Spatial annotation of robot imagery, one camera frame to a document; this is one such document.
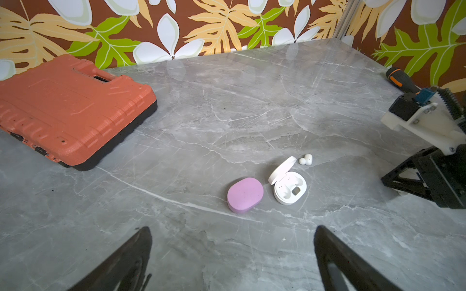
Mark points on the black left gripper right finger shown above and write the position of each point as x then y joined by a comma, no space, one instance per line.
337,262

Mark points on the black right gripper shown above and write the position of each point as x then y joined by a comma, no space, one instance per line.
441,178

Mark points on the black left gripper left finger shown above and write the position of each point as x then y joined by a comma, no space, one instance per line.
124,270

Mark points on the white earbud charging case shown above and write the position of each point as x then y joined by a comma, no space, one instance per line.
288,186

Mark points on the purple earbud charging case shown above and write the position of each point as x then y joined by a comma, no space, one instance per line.
245,195

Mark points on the red plastic tool case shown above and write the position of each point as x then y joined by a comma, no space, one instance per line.
71,112

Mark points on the black handled screwdriver on table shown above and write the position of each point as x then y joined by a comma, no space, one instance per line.
401,80

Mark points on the aluminium frame post right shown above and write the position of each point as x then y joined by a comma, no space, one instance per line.
346,19

